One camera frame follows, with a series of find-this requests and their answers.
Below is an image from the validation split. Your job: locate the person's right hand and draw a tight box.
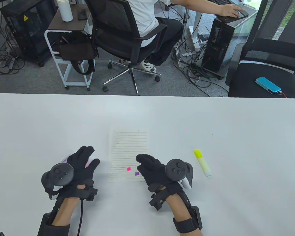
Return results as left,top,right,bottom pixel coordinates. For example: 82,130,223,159
136,154,188,197

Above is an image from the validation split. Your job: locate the white bottle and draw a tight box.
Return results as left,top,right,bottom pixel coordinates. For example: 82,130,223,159
57,0,73,22

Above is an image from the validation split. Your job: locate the person's right forearm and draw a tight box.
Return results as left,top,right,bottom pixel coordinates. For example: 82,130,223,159
165,194,202,236

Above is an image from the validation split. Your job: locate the black forearm strap unit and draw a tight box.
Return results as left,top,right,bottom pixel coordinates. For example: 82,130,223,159
37,213,71,236
173,206,203,233

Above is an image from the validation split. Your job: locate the white desk leg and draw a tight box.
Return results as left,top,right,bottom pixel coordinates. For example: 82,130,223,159
181,7,203,57

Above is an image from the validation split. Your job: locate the yellow highlighter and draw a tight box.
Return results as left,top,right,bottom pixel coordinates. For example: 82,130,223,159
194,149,212,177

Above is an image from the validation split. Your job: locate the white lined paper sheet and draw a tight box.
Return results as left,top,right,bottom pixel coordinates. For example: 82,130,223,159
109,128,149,182

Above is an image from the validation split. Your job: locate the dark brown bag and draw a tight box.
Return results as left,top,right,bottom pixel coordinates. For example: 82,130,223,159
55,33,99,75

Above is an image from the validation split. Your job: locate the silver and black computer tower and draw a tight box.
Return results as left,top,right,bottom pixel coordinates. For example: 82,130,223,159
201,11,258,79

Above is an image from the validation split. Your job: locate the black controller with white handle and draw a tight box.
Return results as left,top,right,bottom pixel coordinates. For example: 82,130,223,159
165,159,194,190
41,163,74,200

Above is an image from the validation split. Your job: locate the black smooth cable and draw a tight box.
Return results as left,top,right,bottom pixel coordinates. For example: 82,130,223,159
77,199,84,236

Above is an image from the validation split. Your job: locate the person's left hand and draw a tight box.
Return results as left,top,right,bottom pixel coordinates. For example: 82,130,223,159
58,146,100,198

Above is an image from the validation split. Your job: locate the black desk mat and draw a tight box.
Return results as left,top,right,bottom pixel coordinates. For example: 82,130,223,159
216,6,249,24

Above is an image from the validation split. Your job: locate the black padded office chair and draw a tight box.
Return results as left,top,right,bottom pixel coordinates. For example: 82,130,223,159
225,0,295,100

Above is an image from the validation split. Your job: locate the person's left forearm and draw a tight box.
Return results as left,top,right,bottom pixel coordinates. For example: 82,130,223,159
52,197,79,227

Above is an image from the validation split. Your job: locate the tangle of black cables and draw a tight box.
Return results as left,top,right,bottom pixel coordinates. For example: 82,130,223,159
171,5,230,97
0,15,26,75

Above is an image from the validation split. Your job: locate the blue power bank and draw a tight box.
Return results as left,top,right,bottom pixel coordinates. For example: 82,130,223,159
255,77,281,94

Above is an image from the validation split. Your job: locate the white side table brown top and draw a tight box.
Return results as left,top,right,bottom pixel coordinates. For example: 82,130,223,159
44,4,96,92

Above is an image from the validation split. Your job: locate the black mesh office chair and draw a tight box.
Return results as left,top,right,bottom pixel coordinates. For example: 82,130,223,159
85,0,168,95

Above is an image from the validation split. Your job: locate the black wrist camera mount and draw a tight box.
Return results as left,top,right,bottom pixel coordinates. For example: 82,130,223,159
149,189,168,211
85,186,98,201

